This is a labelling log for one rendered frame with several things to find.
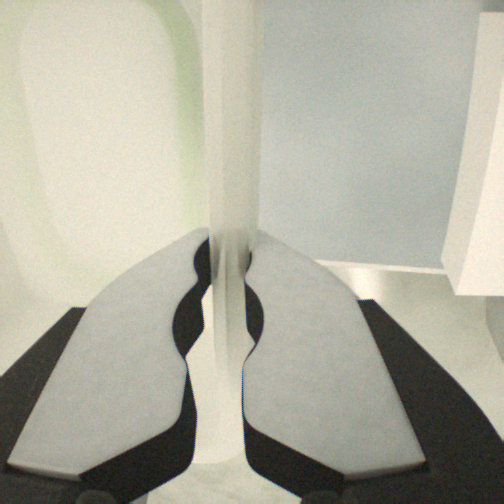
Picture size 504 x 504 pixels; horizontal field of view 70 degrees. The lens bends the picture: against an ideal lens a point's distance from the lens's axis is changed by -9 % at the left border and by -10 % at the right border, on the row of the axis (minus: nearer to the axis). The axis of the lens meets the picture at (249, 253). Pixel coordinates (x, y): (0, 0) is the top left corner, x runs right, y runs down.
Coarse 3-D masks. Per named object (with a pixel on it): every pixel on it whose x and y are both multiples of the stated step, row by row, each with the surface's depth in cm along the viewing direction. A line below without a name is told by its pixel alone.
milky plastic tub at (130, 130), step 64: (0, 0) 14; (64, 0) 14; (128, 0) 13; (192, 0) 13; (256, 0) 7; (0, 64) 15; (64, 64) 15; (128, 64) 15; (192, 64) 14; (256, 64) 8; (0, 128) 17; (64, 128) 17; (128, 128) 16; (192, 128) 16; (256, 128) 9; (0, 192) 19; (64, 192) 19; (128, 192) 18; (192, 192) 17; (256, 192) 10; (0, 256) 21; (64, 256) 21; (128, 256) 20; (0, 320) 21; (192, 384) 19
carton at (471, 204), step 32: (480, 32) 27; (480, 64) 28; (480, 96) 29; (480, 128) 29; (480, 160) 29; (480, 192) 29; (448, 224) 37; (480, 224) 31; (448, 256) 37; (480, 256) 32; (480, 288) 34
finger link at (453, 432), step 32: (384, 320) 8; (384, 352) 7; (416, 352) 7; (416, 384) 6; (448, 384) 6; (416, 416) 6; (448, 416) 6; (480, 416) 6; (448, 448) 5; (480, 448) 5; (352, 480) 5; (384, 480) 5; (416, 480) 5; (448, 480) 5; (480, 480) 5
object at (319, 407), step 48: (288, 288) 9; (336, 288) 9; (288, 336) 8; (336, 336) 7; (288, 384) 7; (336, 384) 7; (384, 384) 6; (288, 432) 6; (336, 432) 6; (384, 432) 6; (288, 480) 6; (336, 480) 5
